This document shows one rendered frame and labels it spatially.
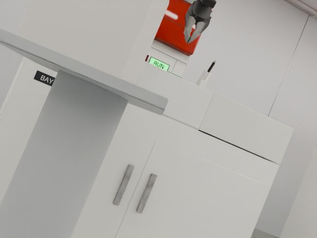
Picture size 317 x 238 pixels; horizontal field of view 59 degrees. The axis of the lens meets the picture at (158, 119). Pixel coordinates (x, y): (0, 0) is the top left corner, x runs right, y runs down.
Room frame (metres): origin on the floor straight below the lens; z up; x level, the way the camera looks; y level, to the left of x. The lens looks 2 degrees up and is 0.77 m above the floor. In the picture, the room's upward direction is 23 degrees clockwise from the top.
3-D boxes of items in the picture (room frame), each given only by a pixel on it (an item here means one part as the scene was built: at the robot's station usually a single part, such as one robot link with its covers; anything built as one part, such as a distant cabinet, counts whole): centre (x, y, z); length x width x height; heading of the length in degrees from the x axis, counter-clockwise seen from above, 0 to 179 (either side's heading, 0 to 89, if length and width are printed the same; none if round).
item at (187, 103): (0.97, 0.13, 0.89); 0.55 x 0.09 x 0.14; 101
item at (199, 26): (1.02, 0.00, 1.14); 0.06 x 0.03 x 0.09; 11
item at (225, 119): (1.32, -0.26, 0.89); 0.62 x 0.35 x 0.14; 11
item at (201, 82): (1.28, -0.12, 1.03); 0.06 x 0.04 x 0.13; 11
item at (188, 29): (1.01, 0.03, 1.14); 0.06 x 0.03 x 0.09; 11
